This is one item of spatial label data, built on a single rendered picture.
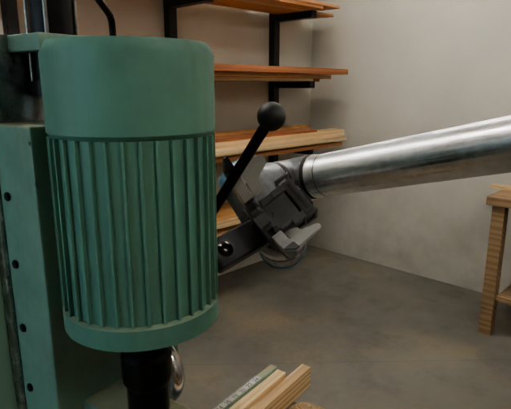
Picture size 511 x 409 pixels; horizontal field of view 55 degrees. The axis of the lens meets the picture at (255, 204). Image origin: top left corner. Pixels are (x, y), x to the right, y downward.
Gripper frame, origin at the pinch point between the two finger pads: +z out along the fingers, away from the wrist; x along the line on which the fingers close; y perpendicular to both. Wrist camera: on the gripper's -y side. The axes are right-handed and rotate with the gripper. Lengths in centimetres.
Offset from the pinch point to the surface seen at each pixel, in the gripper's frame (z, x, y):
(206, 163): 11.1, -3.6, -2.3
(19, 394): -7.4, -0.9, -39.4
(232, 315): -271, -26, -35
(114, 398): -7.4, 7.2, -29.3
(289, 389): -36.2, 21.2, -12.9
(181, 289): 8.0, 4.7, -12.2
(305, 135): -285, -100, 85
